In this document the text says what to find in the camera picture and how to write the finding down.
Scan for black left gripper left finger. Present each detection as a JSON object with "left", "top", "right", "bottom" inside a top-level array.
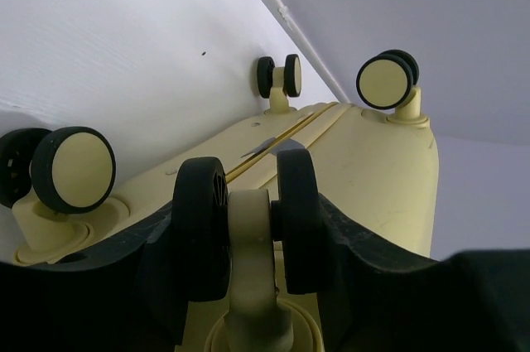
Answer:
[{"left": 1, "top": 204, "right": 187, "bottom": 351}]

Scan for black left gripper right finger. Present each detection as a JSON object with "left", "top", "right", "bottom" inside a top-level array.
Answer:
[{"left": 317, "top": 198, "right": 529, "bottom": 351}]

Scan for yellow hard-shell suitcase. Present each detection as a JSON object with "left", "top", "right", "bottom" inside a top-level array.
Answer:
[{"left": 1, "top": 49, "right": 439, "bottom": 351}]

